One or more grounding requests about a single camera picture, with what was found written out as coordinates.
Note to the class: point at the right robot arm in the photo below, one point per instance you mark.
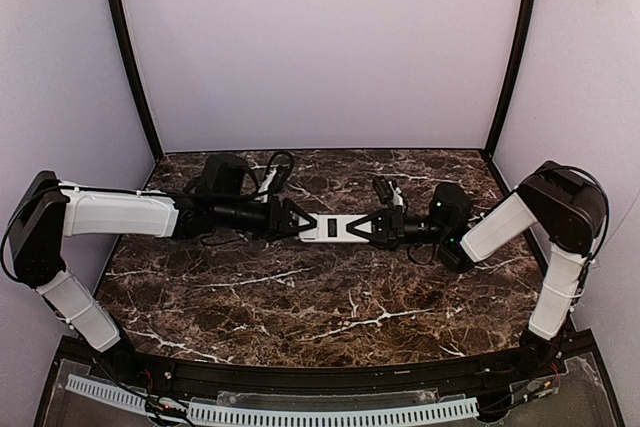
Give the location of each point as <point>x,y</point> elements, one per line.
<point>567,202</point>

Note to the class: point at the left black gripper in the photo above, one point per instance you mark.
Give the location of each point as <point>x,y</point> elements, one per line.
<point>276,219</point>

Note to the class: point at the white cable duct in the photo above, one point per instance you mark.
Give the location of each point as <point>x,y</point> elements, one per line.
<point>106,393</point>
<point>202,414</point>

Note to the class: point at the white red remote control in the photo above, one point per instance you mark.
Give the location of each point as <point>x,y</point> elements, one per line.
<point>331,229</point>

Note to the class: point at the right black frame post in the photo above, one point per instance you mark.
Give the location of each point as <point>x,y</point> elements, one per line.
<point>524,17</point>

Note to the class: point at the centre white cable duct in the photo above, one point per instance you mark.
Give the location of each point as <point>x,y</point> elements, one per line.
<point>202,414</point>

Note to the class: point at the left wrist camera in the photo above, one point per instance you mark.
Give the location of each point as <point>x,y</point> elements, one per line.
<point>273,183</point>

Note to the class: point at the black frame post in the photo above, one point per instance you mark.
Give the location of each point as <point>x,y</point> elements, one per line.
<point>524,17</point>
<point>134,80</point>

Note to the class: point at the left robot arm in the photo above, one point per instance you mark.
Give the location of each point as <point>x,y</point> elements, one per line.
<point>227,194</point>

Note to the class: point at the left black frame post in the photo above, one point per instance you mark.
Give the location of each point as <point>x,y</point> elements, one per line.
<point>134,80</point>

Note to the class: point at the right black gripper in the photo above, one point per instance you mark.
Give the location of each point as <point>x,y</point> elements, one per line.
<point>394,228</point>

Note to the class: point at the left white cable duct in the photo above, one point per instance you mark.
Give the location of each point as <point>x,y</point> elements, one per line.
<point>106,393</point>

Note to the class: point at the black front rail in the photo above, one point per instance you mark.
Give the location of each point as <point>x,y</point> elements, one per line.
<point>484,375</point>

